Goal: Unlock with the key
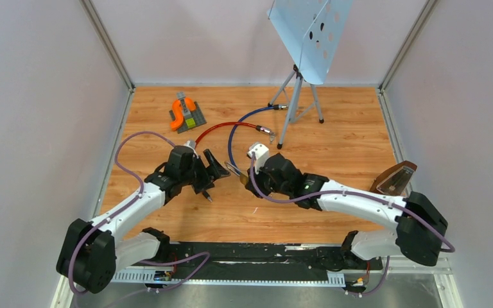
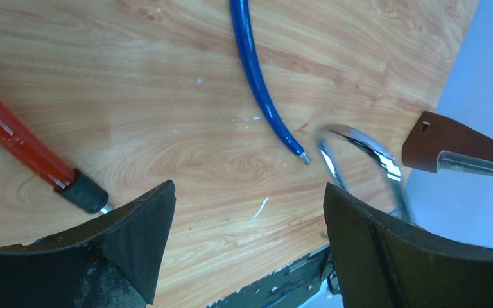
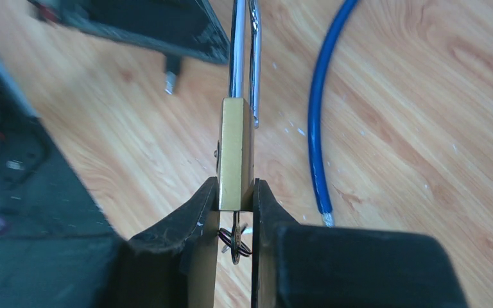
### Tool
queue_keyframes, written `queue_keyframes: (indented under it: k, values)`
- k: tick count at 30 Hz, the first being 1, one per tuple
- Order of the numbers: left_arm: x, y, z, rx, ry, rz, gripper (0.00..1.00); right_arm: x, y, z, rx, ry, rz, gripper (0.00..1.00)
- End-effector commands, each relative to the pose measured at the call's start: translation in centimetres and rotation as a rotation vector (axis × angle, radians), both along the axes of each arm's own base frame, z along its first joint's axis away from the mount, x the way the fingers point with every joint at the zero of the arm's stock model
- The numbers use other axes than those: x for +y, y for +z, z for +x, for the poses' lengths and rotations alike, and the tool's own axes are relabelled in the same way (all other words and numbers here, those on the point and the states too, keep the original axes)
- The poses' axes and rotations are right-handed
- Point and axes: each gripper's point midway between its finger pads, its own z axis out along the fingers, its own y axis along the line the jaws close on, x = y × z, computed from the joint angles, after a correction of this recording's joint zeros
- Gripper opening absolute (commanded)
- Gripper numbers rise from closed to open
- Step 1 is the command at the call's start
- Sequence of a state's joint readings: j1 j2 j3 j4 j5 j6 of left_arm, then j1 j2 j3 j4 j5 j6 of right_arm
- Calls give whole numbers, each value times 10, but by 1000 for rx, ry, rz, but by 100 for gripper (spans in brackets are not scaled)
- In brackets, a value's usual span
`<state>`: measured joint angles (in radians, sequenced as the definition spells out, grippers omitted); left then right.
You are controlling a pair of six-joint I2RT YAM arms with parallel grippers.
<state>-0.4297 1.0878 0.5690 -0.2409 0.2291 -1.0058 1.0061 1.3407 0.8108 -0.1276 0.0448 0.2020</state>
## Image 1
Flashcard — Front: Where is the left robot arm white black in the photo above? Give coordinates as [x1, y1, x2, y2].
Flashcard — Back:
[56, 145, 230, 295]

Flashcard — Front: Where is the white slotted cable duct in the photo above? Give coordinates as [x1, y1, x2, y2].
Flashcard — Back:
[112, 268, 346, 288]

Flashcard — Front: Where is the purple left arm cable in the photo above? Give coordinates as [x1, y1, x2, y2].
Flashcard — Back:
[67, 130, 177, 296]

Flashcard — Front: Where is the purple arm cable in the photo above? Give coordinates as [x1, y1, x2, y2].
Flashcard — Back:
[248, 155, 456, 254]
[67, 130, 177, 296]

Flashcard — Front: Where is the orange grey toy block build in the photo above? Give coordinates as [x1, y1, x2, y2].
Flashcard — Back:
[169, 92, 207, 133]

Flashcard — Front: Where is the light blue music stand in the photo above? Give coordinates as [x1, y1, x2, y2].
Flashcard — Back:
[267, 0, 353, 150]

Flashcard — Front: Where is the brass padlock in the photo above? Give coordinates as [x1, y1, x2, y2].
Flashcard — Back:
[225, 161, 249, 186]

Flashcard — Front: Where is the brown wooden metronome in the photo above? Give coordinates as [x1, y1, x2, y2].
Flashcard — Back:
[368, 160, 417, 196]

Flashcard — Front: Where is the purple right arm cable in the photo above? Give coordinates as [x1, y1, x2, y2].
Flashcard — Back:
[248, 155, 456, 254]

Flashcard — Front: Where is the red cable lock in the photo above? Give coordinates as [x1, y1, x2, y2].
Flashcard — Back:
[195, 121, 275, 145]

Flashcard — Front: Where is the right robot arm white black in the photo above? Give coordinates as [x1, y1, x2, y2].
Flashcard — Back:
[245, 150, 456, 268]

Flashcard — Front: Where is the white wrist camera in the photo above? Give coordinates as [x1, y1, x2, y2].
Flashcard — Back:
[184, 139, 198, 157]
[247, 142, 270, 174]

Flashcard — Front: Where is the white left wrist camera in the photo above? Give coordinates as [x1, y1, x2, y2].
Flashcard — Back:
[184, 139, 198, 157]

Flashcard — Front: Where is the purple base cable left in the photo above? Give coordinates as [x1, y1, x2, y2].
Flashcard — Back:
[135, 252, 212, 293]

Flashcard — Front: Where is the blue cable lock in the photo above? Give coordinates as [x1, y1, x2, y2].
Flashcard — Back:
[227, 105, 289, 169]

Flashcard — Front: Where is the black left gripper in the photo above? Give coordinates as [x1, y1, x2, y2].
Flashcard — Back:
[180, 149, 230, 194]

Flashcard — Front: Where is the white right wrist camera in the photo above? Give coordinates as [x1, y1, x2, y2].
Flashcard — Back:
[247, 142, 270, 174]

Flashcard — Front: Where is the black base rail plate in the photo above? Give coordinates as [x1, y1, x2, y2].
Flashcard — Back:
[160, 242, 383, 282]

